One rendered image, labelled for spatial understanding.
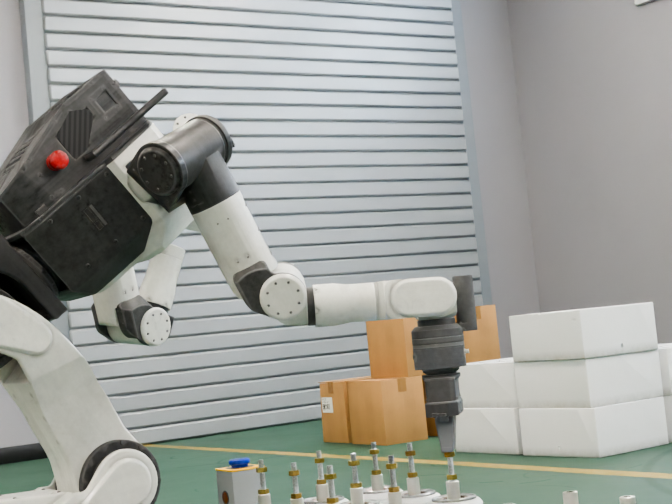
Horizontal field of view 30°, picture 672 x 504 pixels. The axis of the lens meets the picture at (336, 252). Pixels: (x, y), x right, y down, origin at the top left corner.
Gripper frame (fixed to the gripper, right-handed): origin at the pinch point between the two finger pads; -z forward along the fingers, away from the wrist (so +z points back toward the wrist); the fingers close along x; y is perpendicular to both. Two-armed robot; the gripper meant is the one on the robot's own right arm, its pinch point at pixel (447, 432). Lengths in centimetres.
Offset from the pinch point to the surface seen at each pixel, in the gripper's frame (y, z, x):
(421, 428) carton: -51, -30, -375
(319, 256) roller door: -130, 68, -569
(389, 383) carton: -63, -7, -365
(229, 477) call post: -42.5, -6.3, -13.5
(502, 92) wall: -10, 180, -698
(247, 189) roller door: -165, 111, -536
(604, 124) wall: 58, 141, -646
